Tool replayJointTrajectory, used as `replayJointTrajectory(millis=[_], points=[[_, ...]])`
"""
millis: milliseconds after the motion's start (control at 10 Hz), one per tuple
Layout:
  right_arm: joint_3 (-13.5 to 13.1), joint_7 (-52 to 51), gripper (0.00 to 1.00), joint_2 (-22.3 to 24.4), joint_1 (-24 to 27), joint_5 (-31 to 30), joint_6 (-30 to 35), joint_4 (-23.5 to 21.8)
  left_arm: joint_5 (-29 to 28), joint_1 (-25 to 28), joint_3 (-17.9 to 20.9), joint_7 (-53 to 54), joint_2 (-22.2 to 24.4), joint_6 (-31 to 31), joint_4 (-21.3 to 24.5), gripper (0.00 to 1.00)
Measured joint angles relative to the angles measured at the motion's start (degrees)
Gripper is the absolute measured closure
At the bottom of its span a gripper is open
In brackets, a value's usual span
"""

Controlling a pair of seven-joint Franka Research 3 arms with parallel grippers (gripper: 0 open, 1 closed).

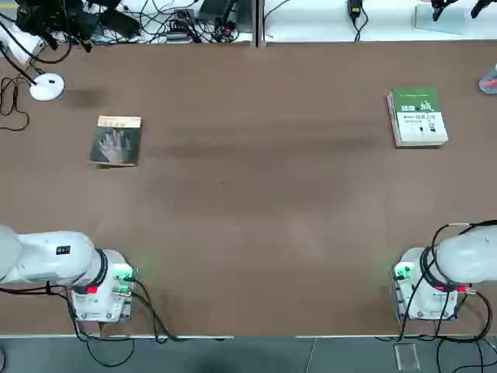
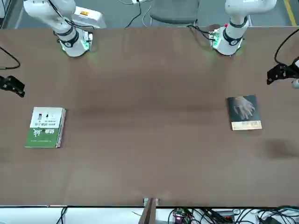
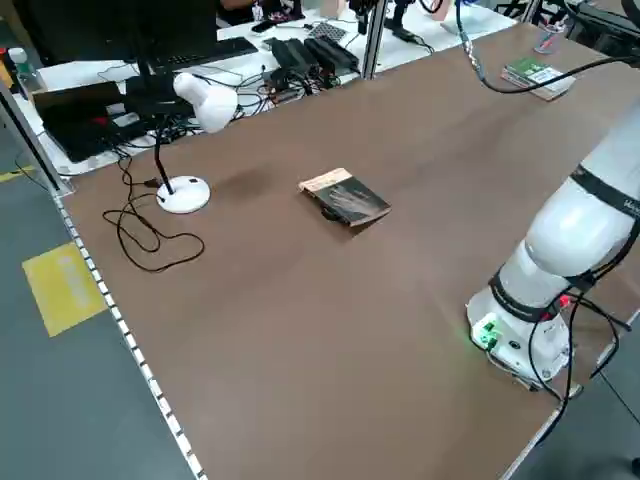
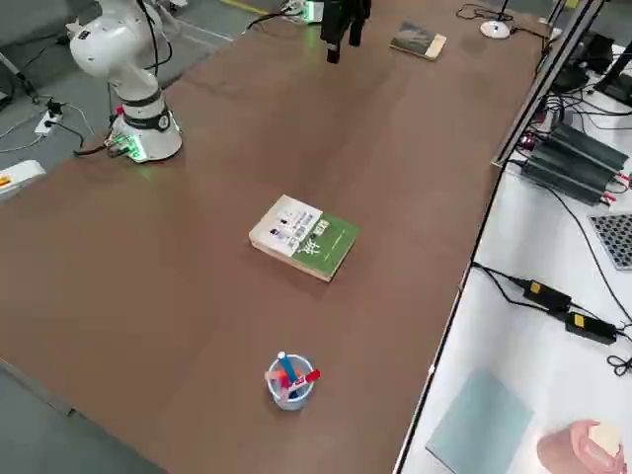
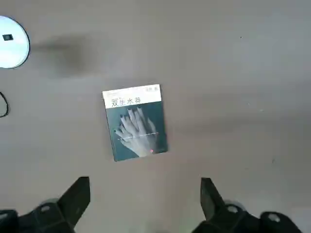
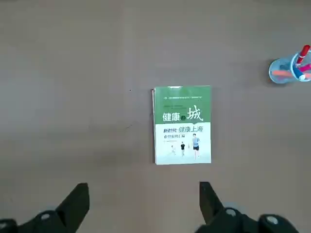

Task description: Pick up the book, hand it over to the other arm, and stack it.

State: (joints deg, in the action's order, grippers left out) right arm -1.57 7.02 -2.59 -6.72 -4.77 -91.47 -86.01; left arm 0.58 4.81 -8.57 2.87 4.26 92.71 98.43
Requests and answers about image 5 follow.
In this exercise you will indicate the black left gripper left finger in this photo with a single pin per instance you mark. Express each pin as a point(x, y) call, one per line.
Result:
point(70, 201)

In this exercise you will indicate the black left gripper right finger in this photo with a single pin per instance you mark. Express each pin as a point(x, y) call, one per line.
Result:
point(211, 201)

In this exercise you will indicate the dark book with hand cover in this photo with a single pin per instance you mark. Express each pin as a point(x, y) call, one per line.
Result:
point(138, 131)

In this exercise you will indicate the white desk lamp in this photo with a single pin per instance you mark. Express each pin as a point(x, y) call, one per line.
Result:
point(12, 48)

